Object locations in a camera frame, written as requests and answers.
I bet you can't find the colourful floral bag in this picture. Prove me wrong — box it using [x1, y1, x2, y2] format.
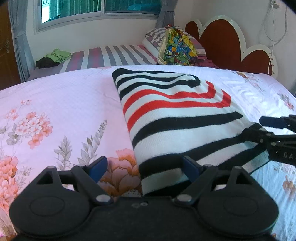
[158, 25, 198, 66]

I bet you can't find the floral pink bed sheet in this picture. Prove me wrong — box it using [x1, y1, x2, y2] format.
[1, 65, 295, 240]

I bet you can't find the grey curtain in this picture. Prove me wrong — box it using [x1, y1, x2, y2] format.
[8, 0, 35, 82]
[155, 0, 178, 28]

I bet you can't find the red white scalloped headboard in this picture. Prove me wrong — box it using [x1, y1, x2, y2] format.
[185, 15, 278, 78]

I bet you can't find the striped pillow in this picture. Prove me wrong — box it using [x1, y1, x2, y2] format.
[142, 27, 206, 59]

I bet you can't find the green cloth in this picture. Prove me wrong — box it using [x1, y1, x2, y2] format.
[45, 49, 72, 63]

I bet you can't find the white hanging cable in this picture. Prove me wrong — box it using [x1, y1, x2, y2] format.
[259, 0, 289, 76]

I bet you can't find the grey left curtain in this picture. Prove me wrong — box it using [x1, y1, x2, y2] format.
[8, 0, 35, 82]

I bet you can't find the striped purple grey mattress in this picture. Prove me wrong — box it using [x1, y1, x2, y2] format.
[26, 44, 219, 82]

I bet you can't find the striped black red white sweater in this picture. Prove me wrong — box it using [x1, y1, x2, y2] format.
[112, 68, 268, 194]

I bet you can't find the window with green curtain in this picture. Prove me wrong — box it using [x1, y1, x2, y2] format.
[33, 0, 162, 33]

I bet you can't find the grey right curtain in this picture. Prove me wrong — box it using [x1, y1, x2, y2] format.
[155, 0, 178, 28]

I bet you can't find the black cloth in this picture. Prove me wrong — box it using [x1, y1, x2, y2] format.
[36, 57, 60, 69]

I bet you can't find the brown wooden door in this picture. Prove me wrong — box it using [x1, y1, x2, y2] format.
[0, 1, 21, 90]

